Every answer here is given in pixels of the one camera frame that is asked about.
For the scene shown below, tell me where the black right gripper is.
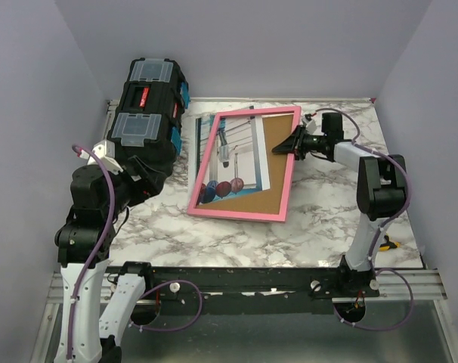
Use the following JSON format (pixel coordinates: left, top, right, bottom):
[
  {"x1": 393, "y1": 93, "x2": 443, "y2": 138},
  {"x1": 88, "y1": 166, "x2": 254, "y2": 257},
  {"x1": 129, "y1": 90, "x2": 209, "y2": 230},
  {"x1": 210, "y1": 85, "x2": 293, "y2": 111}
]
[{"x1": 271, "y1": 126, "x2": 326, "y2": 162}]

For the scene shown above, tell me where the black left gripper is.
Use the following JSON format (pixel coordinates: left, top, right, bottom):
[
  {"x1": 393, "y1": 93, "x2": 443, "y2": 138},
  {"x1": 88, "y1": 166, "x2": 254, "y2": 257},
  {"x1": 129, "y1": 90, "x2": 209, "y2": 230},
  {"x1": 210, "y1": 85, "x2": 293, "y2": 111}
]
[{"x1": 104, "y1": 154, "x2": 167, "y2": 219}]

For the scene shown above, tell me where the printed lantern photo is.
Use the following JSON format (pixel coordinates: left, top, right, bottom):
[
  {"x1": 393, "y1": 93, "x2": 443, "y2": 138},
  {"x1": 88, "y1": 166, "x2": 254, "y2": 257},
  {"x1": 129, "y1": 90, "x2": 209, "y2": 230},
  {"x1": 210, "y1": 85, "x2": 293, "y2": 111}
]
[{"x1": 195, "y1": 114, "x2": 271, "y2": 204}]

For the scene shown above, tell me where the pink picture frame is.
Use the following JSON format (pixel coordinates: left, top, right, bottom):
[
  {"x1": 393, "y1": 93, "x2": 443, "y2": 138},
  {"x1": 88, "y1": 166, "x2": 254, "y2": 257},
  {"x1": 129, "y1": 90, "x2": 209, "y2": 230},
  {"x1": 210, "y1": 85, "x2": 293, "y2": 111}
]
[{"x1": 186, "y1": 105, "x2": 302, "y2": 225}]

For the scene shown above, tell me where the brown fibreboard backing board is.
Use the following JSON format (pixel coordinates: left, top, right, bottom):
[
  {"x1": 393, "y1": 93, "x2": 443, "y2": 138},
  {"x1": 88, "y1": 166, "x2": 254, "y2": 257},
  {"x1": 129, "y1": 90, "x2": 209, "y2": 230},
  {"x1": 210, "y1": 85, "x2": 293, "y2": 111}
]
[{"x1": 202, "y1": 113, "x2": 295, "y2": 216}]

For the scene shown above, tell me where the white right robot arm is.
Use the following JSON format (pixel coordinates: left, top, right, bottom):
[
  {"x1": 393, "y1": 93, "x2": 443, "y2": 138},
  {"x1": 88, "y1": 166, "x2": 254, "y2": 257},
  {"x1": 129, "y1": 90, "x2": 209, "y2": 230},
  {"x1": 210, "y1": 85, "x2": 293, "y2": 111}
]
[{"x1": 272, "y1": 107, "x2": 412, "y2": 296}]

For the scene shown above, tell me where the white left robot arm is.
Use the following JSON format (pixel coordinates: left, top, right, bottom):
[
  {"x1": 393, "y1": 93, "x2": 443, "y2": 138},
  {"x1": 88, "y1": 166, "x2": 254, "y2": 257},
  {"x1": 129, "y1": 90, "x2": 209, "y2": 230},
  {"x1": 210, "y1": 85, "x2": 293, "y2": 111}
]
[{"x1": 54, "y1": 150, "x2": 159, "y2": 362}]

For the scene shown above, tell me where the black plastic toolbox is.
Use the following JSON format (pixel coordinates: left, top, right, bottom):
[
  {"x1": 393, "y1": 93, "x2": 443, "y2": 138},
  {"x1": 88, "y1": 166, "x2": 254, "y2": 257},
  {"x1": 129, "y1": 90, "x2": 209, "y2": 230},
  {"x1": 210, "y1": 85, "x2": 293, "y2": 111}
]
[{"x1": 107, "y1": 57, "x2": 190, "y2": 178}]

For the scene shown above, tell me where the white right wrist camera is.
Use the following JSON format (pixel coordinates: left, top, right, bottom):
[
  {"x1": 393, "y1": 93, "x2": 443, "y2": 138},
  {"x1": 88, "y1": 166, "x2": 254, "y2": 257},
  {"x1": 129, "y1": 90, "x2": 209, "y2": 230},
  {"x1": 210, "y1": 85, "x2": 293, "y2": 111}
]
[{"x1": 302, "y1": 115, "x2": 317, "y2": 134}]

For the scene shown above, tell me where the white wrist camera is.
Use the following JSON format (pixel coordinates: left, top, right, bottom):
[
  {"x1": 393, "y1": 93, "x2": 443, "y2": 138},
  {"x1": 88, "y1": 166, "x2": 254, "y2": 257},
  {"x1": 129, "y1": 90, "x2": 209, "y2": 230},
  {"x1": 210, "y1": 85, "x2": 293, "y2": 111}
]
[
  {"x1": 302, "y1": 115, "x2": 317, "y2": 134},
  {"x1": 91, "y1": 139, "x2": 123, "y2": 175}
]

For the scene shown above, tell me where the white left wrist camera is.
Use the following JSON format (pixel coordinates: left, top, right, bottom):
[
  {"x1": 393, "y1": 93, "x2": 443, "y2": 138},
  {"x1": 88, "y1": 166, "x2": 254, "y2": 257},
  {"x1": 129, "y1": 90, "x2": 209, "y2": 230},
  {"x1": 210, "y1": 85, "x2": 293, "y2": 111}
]
[{"x1": 91, "y1": 139, "x2": 123, "y2": 175}]

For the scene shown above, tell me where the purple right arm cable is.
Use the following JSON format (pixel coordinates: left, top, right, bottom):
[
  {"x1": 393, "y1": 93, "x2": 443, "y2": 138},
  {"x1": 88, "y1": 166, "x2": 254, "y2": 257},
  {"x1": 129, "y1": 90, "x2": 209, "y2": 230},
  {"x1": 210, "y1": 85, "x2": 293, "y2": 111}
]
[{"x1": 314, "y1": 108, "x2": 415, "y2": 332}]

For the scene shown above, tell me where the black mounting base rail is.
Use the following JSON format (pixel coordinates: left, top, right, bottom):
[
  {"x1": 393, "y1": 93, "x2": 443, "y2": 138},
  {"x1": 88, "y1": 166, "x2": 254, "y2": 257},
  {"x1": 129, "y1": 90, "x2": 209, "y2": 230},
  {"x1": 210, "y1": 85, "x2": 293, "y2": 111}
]
[{"x1": 108, "y1": 262, "x2": 379, "y2": 315}]

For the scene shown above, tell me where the aluminium table rail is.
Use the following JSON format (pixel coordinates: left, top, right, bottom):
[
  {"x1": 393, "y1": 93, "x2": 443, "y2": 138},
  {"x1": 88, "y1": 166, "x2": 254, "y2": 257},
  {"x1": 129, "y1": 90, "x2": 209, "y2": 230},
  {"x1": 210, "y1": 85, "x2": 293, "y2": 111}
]
[{"x1": 28, "y1": 98, "x2": 115, "y2": 363}]

